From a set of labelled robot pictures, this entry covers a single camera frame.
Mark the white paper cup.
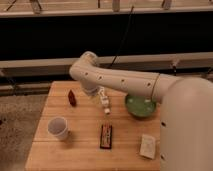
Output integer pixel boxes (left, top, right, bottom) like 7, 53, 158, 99
47, 117, 68, 141

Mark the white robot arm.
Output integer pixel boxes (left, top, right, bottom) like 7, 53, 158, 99
69, 51, 213, 171

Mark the white plastic bottle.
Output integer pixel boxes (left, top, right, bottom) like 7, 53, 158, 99
99, 87, 110, 114

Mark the wooden table board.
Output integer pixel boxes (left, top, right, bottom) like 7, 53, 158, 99
25, 81, 160, 171

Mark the black hanging cable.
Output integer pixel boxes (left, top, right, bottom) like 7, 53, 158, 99
108, 4, 136, 69

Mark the red pepper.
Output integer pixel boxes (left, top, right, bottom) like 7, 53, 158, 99
68, 90, 77, 107

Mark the green bowl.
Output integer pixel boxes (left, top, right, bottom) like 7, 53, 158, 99
125, 94, 157, 118

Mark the dark red candy bar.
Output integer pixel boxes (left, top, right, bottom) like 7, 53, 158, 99
100, 124, 112, 149

